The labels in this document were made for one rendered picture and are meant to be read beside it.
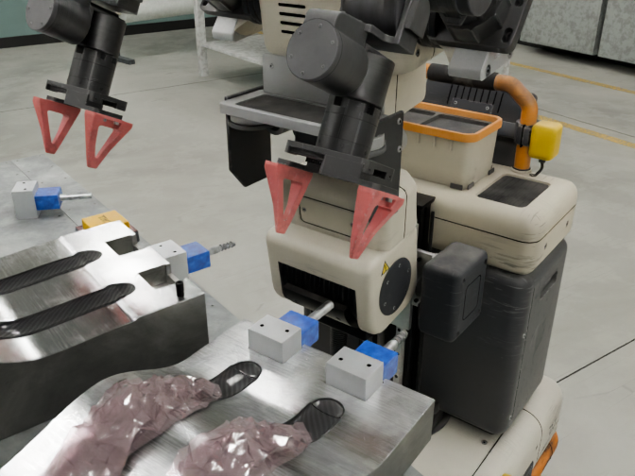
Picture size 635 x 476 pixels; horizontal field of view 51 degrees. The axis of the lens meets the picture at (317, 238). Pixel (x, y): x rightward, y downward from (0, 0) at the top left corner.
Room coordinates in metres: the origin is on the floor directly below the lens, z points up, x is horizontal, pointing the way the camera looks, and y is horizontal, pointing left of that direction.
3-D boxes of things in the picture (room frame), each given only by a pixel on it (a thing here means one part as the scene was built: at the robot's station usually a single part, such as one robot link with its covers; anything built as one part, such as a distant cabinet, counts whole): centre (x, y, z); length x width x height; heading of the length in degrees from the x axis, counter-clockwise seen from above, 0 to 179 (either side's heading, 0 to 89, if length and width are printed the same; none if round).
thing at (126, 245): (0.82, 0.26, 0.87); 0.05 x 0.05 x 0.04; 37
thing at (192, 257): (0.91, 0.18, 0.83); 0.13 x 0.05 x 0.05; 127
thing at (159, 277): (0.74, 0.20, 0.87); 0.05 x 0.05 x 0.04; 37
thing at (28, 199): (1.13, 0.48, 0.83); 0.13 x 0.05 x 0.05; 100
